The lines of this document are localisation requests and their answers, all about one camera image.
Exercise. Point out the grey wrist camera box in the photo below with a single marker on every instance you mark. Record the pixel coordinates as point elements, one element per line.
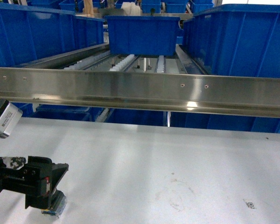
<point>9,117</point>

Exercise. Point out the large blue bin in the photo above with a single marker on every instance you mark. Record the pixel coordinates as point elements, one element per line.
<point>236,40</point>
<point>30,33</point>

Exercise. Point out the stainless steel shelf rail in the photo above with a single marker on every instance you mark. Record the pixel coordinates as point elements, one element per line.
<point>244,96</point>

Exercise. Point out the large blue bin right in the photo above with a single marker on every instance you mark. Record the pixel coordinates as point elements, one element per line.
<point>236,40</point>

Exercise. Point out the red mushroom push button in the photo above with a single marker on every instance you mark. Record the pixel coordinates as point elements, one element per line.
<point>58,205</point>

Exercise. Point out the white roller track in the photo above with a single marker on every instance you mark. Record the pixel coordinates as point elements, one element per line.
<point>122,64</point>

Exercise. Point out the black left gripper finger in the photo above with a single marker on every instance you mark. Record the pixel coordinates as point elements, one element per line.
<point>42,178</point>

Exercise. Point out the large blue bin left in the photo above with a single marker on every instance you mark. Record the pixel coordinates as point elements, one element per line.
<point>30,33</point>

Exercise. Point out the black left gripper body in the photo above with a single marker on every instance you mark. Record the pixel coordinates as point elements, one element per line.
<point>22,175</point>

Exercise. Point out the blue bin centre back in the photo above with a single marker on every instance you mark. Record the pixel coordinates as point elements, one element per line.
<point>143,35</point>

